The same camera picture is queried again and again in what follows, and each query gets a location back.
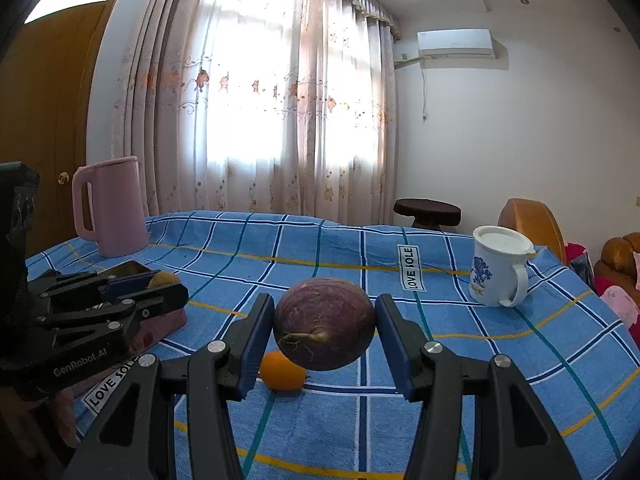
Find brown leather sofa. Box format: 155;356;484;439
594;232;640;301

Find wooden door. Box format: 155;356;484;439
0;0;112;258

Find blue checked tablecloth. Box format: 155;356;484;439
25;210;640;480

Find white mug with blue print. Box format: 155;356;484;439
470;225;536;308

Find pink electric kettle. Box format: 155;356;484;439
71;156;150;258

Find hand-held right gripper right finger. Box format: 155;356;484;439
375;292;583;480

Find white air conditioner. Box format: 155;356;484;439
417;29;495;59

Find small brownish green fruit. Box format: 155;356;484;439
147;271;182;290

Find brown leather armchair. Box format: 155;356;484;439
498;198;568;266

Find pink metal tin box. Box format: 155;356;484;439
100;260;188;348

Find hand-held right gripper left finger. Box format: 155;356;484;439
62;292;277;480

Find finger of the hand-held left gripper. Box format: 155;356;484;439
27;266;153;306
31;282;190;347

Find floral sheer curtain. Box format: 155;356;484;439
112;0;401;218

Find orange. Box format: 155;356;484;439
259;351;309;392

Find red cloth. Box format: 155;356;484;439
565;241;597;281

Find dark round wooden stool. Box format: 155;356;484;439
393;198;461;232

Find pink cloth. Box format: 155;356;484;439
599;284;640;328

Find purple round root vegetable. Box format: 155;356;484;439
273;277;376;372

